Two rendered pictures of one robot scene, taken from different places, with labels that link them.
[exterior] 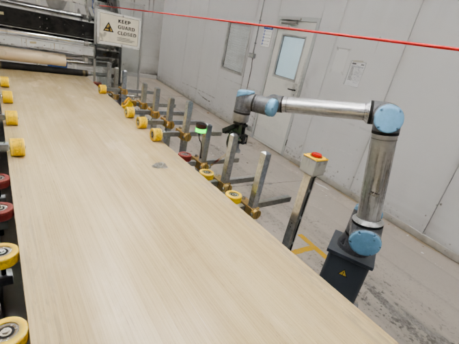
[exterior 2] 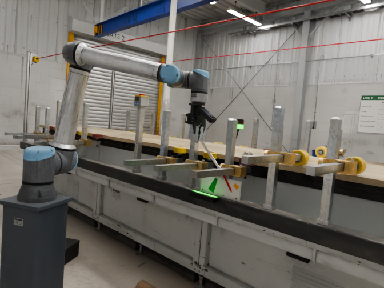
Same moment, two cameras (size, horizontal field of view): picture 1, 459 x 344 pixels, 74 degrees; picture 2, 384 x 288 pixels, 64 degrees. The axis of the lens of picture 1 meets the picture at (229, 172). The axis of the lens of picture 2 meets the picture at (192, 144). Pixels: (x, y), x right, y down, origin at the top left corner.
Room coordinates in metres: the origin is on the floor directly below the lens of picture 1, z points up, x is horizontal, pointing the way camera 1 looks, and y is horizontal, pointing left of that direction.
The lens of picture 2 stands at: (3.25, -0.23, 1.07)
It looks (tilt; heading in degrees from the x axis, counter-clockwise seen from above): 4 degrees down; 172
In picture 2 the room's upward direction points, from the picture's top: 5 degrees clockwise
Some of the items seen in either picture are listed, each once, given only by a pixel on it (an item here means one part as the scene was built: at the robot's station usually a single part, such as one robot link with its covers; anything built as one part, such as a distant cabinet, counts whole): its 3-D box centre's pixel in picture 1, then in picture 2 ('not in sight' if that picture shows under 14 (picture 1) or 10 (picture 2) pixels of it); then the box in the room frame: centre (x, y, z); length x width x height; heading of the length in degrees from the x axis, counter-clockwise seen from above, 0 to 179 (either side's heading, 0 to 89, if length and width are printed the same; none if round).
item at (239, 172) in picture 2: (199, 163); (232, 170); (1.72, 0.19, 0.85); 0.13 x 0.06 x 0.05; 40
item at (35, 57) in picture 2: not in sight; (31, 97); (-0.47, -1.60, 1.20); 0.15 x 0.12 x 1.00; 40
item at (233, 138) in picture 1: (225, 175); (193, 154); (1.51, 0.01, 0.89); 0.03 x 0.03 x 0.48; 40
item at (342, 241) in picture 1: (356, 240); (38, 189); (1.54, -0.81, 0.65); 0.19 x 0.19 x 0.10
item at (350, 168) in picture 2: (167, 123); (336, 166); (2.11, 0.51, 0.95); 0.13 x 0.06 x 0.05; 40
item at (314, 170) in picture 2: (174, 121); (336, 166); (2.16, 0.47, 0.95); 0.50 x 0.04 x 0.04; 130
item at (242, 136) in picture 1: (238, 132); (196, 114); (1.61, 0.00, 1.12); 0.09 x 0.08 x 0.12; 40
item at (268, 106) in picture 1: (265, 105); (178, 79); (1.59, -0.11, 1.29); 0.12 x 0.12 x 0.09; 72
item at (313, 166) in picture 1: (313, 165); (141, 101); (1.12, -0.31, 1.18); 0.07 x 0.07 x 0.08; 40
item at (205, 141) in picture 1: (201, 162); (228, 165); (1.70, 0.17, 0.87); 0.03 x 0.03 x 0.48; 40
